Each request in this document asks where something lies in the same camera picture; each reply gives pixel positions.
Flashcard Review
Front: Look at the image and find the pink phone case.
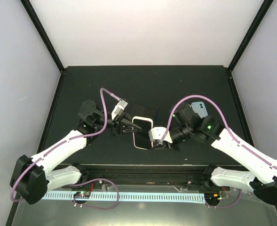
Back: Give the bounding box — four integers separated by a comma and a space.
131, 115, 154, 150

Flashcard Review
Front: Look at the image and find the black phone pink edge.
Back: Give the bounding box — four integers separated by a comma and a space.
130, 105, 145, 117

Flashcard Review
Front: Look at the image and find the blue phone black screen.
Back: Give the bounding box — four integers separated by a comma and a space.
143, 105, 158, 121

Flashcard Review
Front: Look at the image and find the light blue phone case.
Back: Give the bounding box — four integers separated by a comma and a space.
191, 101, 208, 118

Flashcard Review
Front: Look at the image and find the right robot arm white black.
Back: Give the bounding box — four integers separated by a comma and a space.
149, 103, 277, 205

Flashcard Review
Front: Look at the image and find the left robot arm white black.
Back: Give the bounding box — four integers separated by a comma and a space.
9, 100, 142, 204

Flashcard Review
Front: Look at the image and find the right small circuit board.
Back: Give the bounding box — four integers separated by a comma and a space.
208, 193, 229, 200

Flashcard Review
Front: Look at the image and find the small circuit board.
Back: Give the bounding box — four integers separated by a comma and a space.
208, 193, 229, 200
73, 191, 91, 199

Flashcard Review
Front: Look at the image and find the left small circuit board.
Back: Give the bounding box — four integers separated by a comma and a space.
73, 191, 91, 199

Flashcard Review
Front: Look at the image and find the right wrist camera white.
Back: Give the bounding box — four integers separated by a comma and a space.
148, 127, 173, 144

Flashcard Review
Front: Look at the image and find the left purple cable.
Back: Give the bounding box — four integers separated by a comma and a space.
10, 88, 120, 210

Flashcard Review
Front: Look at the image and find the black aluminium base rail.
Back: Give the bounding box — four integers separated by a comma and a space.
65, 164, 261, 189

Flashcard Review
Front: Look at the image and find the white slotted cable duct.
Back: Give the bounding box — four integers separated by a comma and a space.
42, 191, 206, 204

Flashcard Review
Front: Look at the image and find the left rear black frame post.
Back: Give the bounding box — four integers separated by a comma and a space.
20, 0, 65, 73

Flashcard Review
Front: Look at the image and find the black frame post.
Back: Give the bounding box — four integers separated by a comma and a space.
20, 0, 65, 73
228, 0, 274, 72

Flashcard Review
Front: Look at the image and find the right rear black frame post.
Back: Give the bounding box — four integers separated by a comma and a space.
228, 0, 274, 72

